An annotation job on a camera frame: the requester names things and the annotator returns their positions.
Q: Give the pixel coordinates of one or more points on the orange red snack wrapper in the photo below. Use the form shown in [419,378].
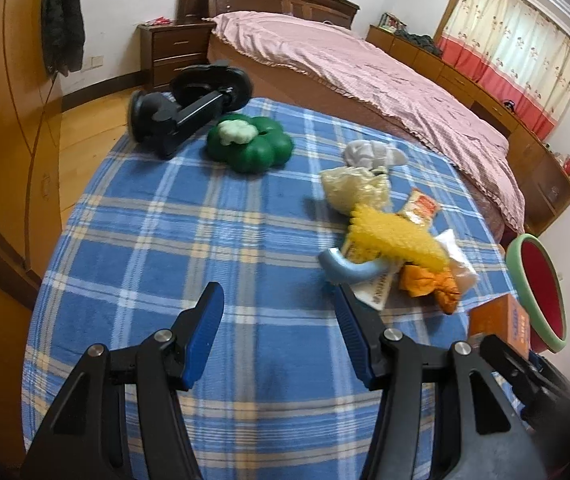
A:
[420,206]

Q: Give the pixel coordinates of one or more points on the red item on nightstand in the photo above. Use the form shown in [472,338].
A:
[159,22]

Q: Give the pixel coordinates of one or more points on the small dark object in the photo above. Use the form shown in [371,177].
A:
[509,105]

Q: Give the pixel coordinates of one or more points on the white paper wrapper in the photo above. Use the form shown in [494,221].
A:
[377,290]

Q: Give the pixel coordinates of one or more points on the white wall socket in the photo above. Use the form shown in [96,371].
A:
[96,62]

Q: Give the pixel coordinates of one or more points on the cream and red curtain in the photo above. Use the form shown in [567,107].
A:
[510,45]

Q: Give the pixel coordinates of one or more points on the orange cardboard box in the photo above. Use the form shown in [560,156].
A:
[495,317]

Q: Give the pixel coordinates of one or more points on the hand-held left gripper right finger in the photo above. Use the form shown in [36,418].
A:
[357,345]

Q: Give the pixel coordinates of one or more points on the clear plastic bag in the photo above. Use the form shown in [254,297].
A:
[457,260]

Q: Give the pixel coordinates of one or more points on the white crumpled sock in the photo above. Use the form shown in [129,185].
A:
[365,152]

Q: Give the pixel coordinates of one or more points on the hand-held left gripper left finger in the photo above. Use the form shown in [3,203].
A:
[205,330]

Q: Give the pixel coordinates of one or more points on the long wooden cabinet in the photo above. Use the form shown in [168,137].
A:
[465,80]

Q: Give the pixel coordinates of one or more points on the red bin with green rim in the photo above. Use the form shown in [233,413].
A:
[540,290]

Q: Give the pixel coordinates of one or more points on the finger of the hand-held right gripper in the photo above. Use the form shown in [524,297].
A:
[515,370]

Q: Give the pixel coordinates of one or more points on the cream plastic bag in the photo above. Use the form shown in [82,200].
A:
[350,187]

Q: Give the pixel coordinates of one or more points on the pink bedspread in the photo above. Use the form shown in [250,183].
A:
[340,70]

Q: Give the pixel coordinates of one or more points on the row of books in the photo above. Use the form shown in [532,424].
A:
[392,21]

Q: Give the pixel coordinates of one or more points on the black hanging jacket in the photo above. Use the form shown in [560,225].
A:
[62,20]

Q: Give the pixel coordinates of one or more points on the white flower-shaped piece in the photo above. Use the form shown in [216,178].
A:
[237,131]

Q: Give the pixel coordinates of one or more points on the blue plaid cloth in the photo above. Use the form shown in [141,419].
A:
[165,240]

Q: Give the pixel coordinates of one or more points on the dark cloth on cabinet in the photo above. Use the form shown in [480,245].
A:
[420,42]

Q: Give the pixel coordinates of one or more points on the dark wooden nightstand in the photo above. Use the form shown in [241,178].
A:
[175,55]

